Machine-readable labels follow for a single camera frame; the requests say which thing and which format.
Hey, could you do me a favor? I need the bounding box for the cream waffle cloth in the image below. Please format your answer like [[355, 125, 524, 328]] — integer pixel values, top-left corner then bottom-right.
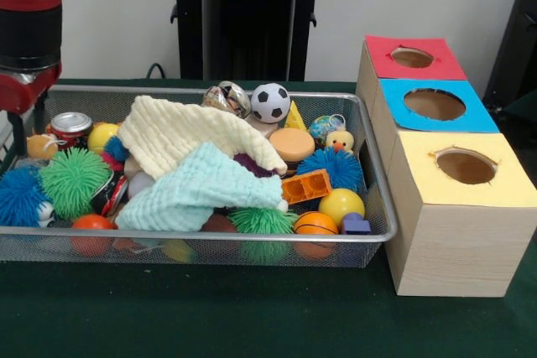
[[117, 95, 289, 181]]

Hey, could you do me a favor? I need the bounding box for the green spiky ball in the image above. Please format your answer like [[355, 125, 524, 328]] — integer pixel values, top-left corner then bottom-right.
[[38, 147, 113, 220]]

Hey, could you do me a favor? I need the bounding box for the dark green table cloth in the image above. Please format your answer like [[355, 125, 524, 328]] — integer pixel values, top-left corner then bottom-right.
[[0, 77, 537, 358]]

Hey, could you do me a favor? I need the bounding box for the blue spiky ball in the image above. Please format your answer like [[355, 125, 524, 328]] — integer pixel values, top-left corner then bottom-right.
[[0, 166, 55, 229], [295, 147, 364, 192]]

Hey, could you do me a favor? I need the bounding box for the red tin can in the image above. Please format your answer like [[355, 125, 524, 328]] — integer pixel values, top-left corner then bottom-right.
[[44, 112, 95, 150]]

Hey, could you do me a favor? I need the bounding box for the brown teddy bear toy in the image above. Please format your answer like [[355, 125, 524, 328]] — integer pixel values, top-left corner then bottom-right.
[[25, 133, 60, 161]]

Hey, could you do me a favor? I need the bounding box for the small soccer ball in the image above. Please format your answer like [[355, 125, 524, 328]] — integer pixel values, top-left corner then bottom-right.
[[250, 83, 291, 124]]

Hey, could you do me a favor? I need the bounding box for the mint green waffle cloth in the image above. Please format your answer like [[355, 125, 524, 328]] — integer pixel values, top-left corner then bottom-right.
[[115, 142, 289, 232]]

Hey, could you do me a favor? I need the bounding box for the black red crushed can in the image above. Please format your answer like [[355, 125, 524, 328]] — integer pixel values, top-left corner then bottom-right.
[[90, 171, 129, 216]]

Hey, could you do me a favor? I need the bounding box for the orange foam disc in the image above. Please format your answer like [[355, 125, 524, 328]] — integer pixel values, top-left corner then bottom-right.
[[268, 127, 316, 166]]

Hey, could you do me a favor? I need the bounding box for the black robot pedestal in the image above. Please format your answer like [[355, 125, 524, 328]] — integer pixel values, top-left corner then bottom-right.
[[161, 0, 339, 82]]

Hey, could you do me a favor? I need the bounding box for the wooden box with three holes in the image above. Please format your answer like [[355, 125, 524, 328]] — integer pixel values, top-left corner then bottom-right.
[[355, 34, 537, 298]]

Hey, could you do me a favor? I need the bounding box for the black upright panel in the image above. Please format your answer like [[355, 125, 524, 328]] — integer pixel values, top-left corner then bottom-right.
[[482, 0, 537, 114]]

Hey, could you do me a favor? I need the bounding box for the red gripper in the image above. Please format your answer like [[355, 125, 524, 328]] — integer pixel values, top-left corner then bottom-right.
[[0, 62, 63, 158]]

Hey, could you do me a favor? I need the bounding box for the shallow mesh bin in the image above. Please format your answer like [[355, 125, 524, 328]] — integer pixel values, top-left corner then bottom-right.
[[0, 85, 398, 269]]

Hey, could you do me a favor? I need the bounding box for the black cable loop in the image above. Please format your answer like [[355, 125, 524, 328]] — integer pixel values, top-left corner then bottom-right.
[[145, 62, 167, 80]]

